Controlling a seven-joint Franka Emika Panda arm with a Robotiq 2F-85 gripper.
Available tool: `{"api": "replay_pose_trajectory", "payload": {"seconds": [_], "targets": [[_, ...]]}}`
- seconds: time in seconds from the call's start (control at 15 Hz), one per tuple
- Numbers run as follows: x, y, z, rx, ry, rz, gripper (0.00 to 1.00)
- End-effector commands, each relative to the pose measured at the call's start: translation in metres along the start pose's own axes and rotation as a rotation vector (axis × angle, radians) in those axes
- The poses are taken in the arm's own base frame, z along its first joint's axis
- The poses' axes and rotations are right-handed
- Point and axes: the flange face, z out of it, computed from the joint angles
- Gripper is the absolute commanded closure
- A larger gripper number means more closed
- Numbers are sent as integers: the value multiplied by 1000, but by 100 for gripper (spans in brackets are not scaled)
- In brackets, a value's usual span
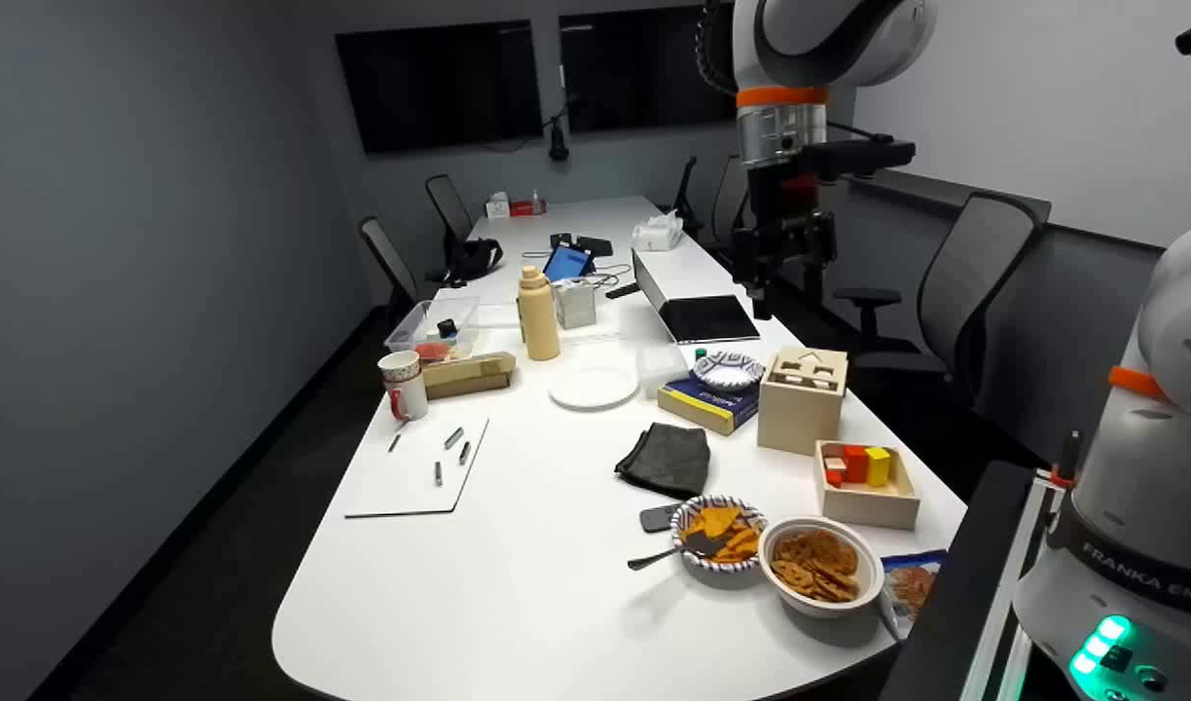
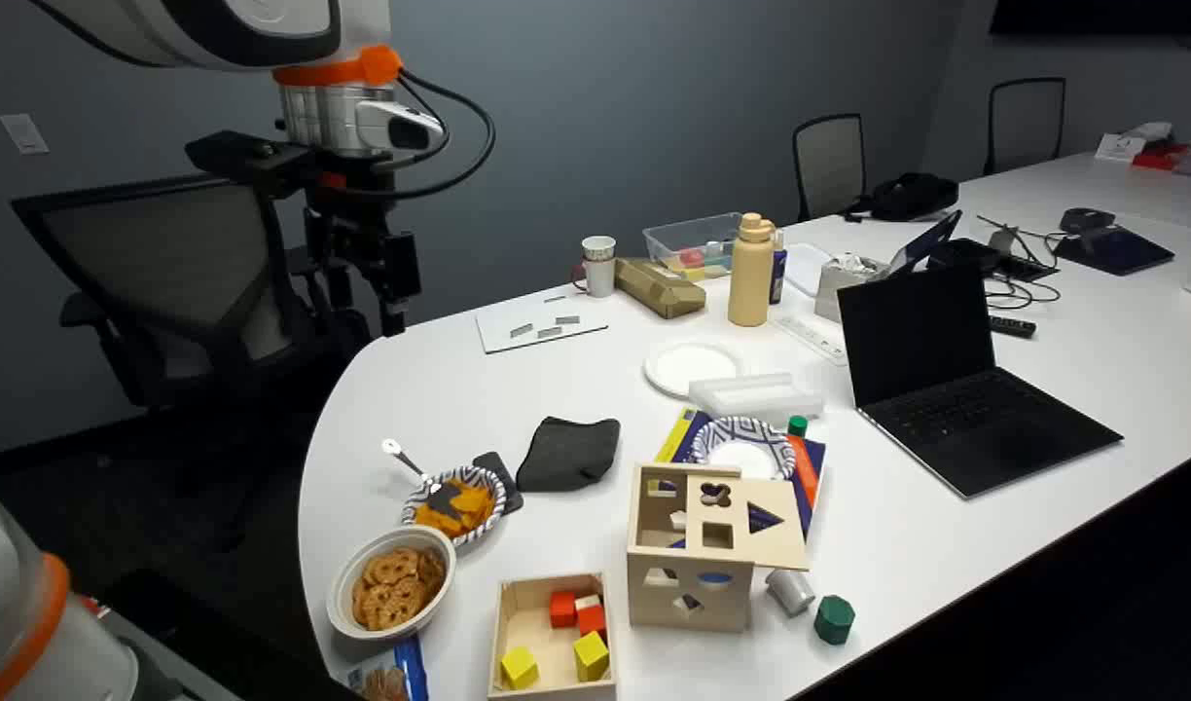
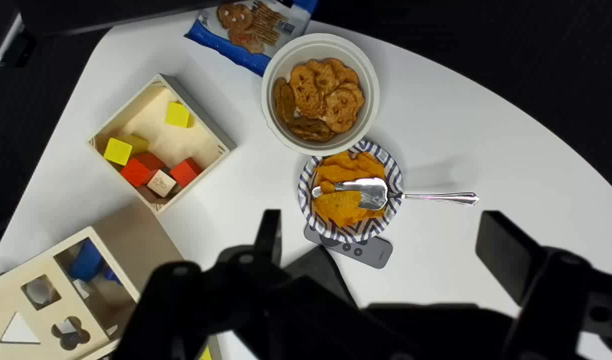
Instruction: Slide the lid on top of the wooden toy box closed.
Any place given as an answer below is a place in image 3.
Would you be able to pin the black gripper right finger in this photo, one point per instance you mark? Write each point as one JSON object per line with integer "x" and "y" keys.
{"x": 509, "y": 250}

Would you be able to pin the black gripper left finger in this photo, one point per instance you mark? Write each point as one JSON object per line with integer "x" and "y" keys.
{"x": 269, "y": 235}

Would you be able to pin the wooden lid with shape holes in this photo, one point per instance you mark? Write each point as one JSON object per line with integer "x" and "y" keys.
{"x": 27, "y": 310}

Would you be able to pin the wooden shape sorter toy box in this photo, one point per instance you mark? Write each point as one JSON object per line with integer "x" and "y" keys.
{"x": 136, "y": 240}

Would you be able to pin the open wooden tray box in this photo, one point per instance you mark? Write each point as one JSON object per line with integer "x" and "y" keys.
{"x": 160, "y": 137}

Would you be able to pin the bowl of orange food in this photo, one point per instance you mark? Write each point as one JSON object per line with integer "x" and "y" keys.
{"x": 312, "y": 207}

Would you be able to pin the orange chips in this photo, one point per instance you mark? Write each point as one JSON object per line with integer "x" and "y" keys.
{"x": 338, "y": 207}

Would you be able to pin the grey remote control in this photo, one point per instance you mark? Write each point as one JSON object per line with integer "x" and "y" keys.
{"x": 359, "y": 252}

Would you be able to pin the red wooden block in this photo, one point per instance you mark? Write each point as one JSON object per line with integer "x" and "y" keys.
{"x": 139, "y": 170}
{"x": 184, "y": 173}

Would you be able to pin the natural wood block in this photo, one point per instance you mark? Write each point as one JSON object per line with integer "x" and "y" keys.
{"x": 162, "y": 182}

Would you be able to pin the brown pretzel pile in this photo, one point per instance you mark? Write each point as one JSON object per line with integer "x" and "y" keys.
{"x": 319, "y": 101}

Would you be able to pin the yellow wooden block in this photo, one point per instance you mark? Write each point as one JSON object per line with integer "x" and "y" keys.
{"x": 116, "y": 150}
{"x": 179, "y": 114}

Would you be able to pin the blue wooden block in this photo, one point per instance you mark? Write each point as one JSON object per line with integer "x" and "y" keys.
{"x": 86, "y": 261}

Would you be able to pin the white bowl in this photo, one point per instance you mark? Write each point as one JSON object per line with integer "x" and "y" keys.
{"x": 367, "y": 72}

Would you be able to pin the blue cookie bag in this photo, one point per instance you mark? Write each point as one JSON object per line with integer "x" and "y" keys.
{"x": 248, "y": 31}

